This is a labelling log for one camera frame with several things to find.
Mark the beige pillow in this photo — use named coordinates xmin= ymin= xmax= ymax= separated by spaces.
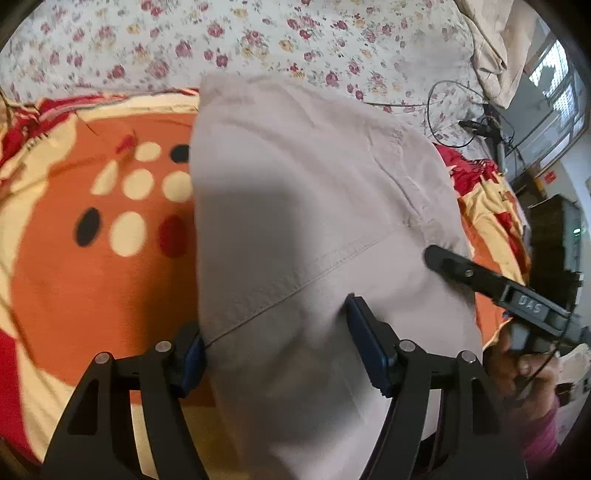
xmin=456 ymin=0 xmax=538 ymax=109

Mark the pink sleeve forearm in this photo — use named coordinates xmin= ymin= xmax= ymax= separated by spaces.
xmin=520 ymin=397 xmax=560 ymax=475

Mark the black cable on bed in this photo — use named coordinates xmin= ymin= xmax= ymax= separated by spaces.
xmin=368 ymin=79 xmax=523 ymax=151

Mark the grey tripod with black mount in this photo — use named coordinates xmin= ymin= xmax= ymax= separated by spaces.
xmin=458 ymin=103 xmax=516 ymax=174

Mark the window with frame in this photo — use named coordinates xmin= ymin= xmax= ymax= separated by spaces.
xmin=504 ymin=36 xmax=587 ymax=181

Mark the beige grey zip jacket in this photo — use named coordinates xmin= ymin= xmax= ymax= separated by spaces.
xmin=189 ymin=73 xmax=482 ymax=479

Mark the dark cabinet by wall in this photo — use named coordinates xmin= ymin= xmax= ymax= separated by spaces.
xmin=529 ymin=195 xmax=584 ymax=311

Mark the floral white bed sheet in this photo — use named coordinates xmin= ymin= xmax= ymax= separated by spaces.
xmin=1 ymin=1 xmax=484 ymax=145

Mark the red orange yellow blanket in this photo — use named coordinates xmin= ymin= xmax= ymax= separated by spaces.
xmin=1 ymin=91 xmax=521 ymax=479

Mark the person right hand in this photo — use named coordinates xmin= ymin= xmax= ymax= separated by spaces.
xmin=484 ymin=324 xmax=560 ymax=425

